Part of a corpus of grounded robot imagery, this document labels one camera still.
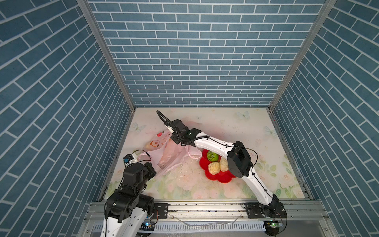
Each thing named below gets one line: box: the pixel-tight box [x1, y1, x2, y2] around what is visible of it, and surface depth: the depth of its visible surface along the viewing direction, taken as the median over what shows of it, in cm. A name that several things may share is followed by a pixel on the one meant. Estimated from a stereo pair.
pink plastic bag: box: [139, 130, 203, 177], surface depth 82 cm
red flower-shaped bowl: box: [199, 149, 237, 184], surface depth 86 cm
